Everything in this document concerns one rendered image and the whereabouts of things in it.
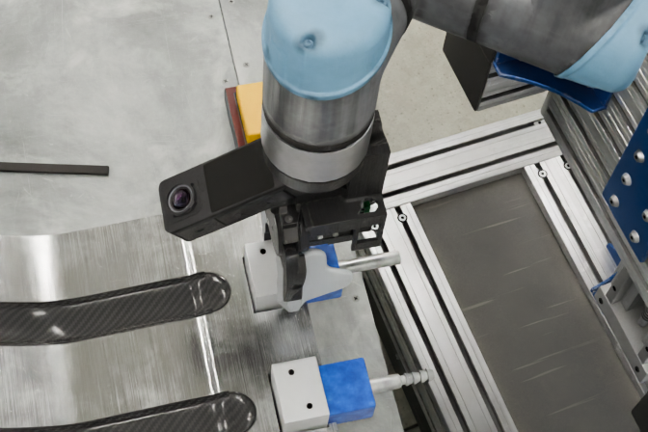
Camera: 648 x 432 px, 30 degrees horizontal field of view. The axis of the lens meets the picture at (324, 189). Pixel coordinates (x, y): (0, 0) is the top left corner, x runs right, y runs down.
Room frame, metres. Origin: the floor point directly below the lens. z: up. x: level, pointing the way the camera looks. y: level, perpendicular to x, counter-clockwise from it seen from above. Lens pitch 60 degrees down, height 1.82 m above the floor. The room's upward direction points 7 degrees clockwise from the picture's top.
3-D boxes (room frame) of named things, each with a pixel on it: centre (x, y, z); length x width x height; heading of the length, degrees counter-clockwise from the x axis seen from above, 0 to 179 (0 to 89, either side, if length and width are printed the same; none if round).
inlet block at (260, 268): (0.45, -0.01, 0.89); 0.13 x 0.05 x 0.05; 109
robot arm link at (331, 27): (0.45, 0.01, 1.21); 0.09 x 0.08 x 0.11; 162
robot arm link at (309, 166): (0.45, 0.01, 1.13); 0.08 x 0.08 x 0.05
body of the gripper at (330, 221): (0.45, 0.00, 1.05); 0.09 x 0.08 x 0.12; 109
